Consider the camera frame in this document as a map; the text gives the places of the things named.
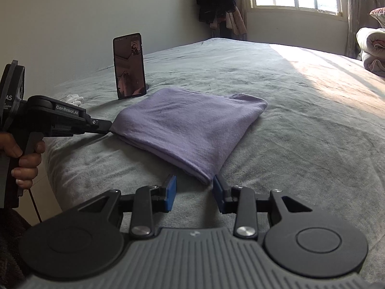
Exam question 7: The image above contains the bed with grey sheet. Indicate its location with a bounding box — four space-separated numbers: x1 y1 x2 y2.
0 38 385 289

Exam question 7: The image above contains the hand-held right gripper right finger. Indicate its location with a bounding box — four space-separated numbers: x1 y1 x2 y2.
213 175 313 238

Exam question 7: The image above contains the black smartphone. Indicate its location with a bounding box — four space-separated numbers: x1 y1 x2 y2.
113 33 147 100

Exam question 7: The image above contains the person's dark clothing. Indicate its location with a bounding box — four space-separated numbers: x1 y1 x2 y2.
0 208 33 289

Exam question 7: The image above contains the person's left hand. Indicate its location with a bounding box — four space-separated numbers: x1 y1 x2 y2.
0 132 46 187

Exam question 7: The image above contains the small white object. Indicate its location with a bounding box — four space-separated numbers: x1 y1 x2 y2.
64 94 84 107

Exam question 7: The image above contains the patterned curtain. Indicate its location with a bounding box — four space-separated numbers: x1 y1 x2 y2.
344 0 385 60

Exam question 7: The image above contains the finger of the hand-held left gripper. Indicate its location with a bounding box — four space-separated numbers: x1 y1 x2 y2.
86 118 114 135

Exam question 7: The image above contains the purple shirt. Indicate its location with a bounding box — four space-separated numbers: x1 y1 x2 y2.
109 88 268 186

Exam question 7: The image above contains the mauve pillow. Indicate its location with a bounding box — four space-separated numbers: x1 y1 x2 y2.
369 6 385 28

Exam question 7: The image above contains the folded grey quilt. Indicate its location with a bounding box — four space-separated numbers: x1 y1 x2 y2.
356 27 385 77

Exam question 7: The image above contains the dark cable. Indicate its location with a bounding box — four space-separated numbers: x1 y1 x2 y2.
28 187 43 224

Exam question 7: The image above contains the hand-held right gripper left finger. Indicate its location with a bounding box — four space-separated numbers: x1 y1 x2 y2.
79 174 178 238

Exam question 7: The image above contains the pink hanging garment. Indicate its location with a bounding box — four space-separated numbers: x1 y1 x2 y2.
225 6 248 36

